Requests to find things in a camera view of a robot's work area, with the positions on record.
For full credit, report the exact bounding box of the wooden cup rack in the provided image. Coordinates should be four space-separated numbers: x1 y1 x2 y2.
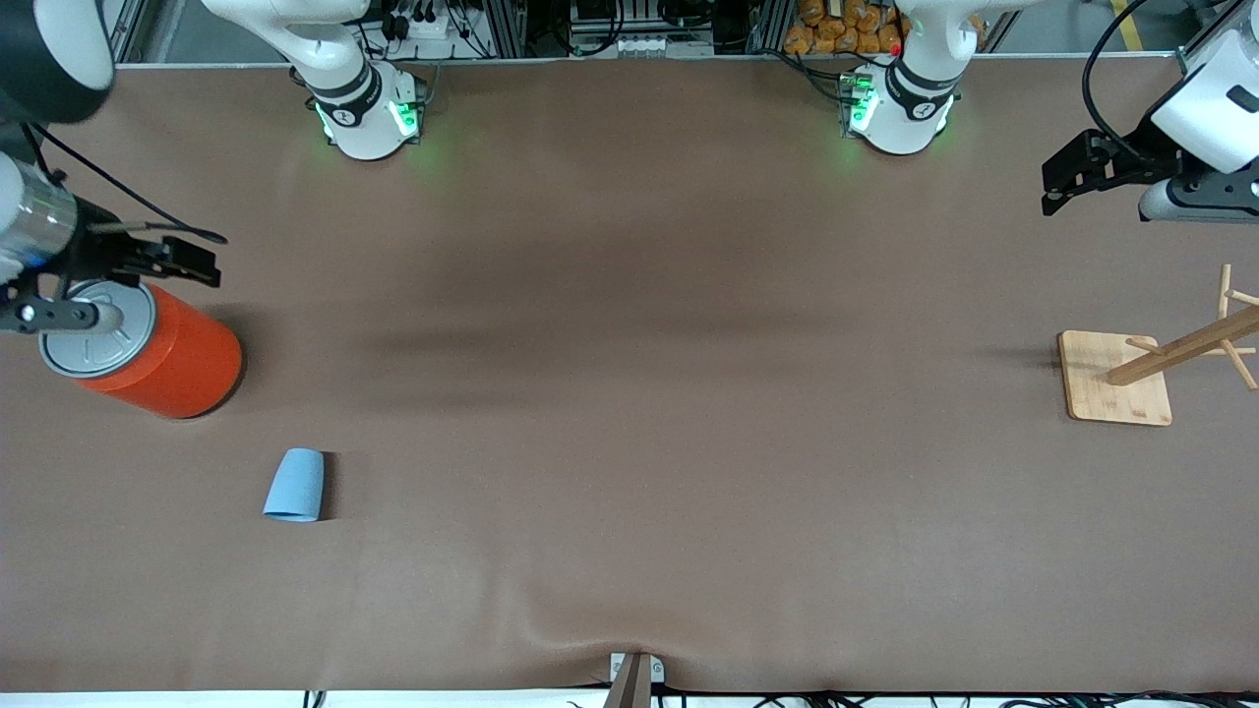
1057 263 1259 428

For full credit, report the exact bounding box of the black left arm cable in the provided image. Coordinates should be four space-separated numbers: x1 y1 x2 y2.
1081 0 1154 160

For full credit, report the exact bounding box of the aluminium frame rack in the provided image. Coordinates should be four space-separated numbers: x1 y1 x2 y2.
106 0 800 66

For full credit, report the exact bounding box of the white power strip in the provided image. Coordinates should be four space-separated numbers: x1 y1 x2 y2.
569 33 716 59

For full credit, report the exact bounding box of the light blue cup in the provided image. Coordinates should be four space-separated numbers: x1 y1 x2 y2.
262 448 327 524

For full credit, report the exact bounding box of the silver mount bracket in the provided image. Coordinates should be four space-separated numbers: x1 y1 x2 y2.
609 651 666 686

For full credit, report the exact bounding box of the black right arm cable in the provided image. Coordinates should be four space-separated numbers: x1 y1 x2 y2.
22 122 229 246

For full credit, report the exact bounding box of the orange can with silver lid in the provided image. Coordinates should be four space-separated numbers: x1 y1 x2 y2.
39 280 245 422

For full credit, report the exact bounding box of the brown camera pole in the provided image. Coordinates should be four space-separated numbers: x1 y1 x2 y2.
602 654 654 708

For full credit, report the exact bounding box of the brown table mat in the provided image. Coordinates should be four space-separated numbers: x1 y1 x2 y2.
0 57 1259 695

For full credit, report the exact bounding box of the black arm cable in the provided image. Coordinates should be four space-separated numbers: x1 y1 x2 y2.
1081 0 1154 160
22 122 229 246

